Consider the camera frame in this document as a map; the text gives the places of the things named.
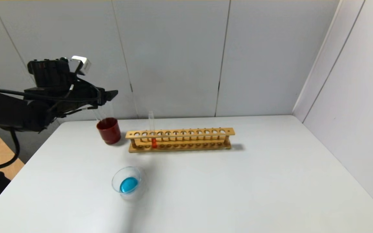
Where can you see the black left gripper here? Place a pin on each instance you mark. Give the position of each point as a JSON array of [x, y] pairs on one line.
[[101, 95]]

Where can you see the test tube with blue pigment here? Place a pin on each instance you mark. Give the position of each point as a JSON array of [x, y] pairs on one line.
[[109, 111]]

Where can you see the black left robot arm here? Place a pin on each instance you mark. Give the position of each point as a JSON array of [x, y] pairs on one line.
[[5, 110]]

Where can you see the empty glass test tube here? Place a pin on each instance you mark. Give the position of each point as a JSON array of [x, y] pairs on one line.
[[105, 112], [99, 115]]

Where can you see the test tube with red pigment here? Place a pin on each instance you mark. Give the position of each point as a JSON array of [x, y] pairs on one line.
[[154, 143]]

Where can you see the wooden test tube rack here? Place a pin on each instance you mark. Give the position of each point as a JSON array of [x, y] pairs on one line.
[[180, 132]]

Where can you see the red plastic cup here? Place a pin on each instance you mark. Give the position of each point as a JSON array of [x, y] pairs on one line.
[[109, 132]]

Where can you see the clear glass beaker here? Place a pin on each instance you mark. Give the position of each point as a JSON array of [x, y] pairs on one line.
[[129, 184]]

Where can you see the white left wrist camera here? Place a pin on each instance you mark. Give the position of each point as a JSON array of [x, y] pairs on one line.
[[81, 63]]

